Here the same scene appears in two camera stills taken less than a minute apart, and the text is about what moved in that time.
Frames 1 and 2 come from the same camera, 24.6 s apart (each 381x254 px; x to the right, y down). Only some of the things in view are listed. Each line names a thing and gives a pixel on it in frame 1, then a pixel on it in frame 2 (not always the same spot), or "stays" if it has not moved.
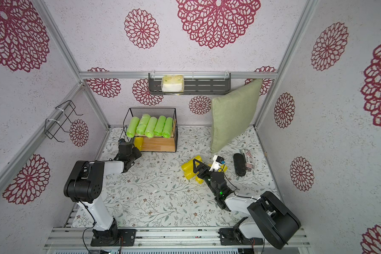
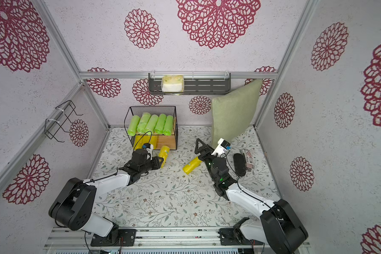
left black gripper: x=136 y=151 -> x=156 y=161
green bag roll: x=133 y=126 stays
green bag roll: x=151 y=126 stays
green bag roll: x=168 y=127 stays
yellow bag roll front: x=138 y=142 stays
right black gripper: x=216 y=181 -> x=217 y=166
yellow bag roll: x=199 y=180 -> x=154 y=139
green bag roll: x=159 y=125 stays
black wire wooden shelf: x=156 y=143 stays
